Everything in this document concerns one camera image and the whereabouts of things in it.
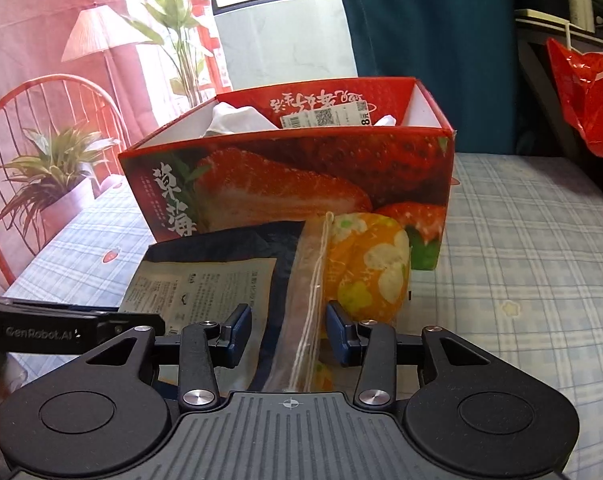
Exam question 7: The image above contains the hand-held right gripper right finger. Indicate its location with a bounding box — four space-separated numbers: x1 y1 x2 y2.
326 300 492 408

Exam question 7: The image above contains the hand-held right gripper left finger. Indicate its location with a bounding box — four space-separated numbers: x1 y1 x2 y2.
84 303 253 408

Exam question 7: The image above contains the clear zip bag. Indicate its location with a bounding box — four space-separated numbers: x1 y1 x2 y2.
266 212 337 393

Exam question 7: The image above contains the beige printed sachet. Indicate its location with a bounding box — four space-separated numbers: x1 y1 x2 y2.
118 256 278 338

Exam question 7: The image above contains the red strawberry cardboard box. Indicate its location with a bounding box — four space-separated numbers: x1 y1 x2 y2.
117 76 455 272

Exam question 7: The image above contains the white plastic packet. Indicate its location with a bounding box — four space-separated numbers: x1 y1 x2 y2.
204 102 282 137

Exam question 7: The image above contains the plaid bed sheet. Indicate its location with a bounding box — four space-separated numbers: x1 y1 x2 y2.
4 152 603 480

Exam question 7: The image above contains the pink printed backdrop cloth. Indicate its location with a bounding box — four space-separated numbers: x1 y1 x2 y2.
0 0 222 296

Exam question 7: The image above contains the dark desk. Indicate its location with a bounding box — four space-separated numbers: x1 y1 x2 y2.
514 7 603 196

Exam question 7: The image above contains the blue curtain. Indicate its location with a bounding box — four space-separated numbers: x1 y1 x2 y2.
331 0 525 156

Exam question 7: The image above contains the red plastic bag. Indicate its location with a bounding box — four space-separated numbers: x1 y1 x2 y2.
546 37 603 158

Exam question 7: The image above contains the white wire rack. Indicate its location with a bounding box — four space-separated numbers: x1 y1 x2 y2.
556 20 603 81

